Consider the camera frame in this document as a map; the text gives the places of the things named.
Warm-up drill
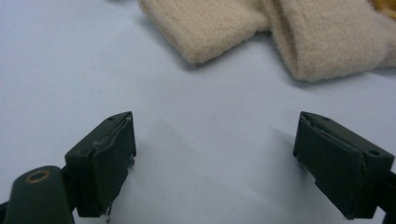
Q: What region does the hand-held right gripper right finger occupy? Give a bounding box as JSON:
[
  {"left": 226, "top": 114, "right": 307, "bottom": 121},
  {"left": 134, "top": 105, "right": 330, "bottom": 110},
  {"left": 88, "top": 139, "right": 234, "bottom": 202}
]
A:
[{"left": 292, "top": 111, "right": 395, "bottom": 220}]

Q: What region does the white table mat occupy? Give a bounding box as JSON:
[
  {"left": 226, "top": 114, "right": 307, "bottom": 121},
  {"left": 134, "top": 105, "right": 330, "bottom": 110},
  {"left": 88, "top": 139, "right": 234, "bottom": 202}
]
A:
[{"left": 0, "top": 0, "right": 396, "bottom": 224}]

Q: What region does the beige work glove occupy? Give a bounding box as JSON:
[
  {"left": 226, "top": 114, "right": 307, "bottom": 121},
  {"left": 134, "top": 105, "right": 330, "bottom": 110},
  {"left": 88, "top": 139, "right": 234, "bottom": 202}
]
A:
[
  {"left": 262, "top": 0, "right": 396, "bottom": 83},
  {"left": 138, "top": 0, "right": 271, "bottom": 65}
]

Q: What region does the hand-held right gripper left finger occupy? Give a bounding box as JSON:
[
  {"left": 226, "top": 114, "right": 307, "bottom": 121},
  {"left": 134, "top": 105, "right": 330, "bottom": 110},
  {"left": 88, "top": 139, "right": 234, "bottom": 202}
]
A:
[{"left": 64, "top": 111, "right": 137, "bottom": 217}]

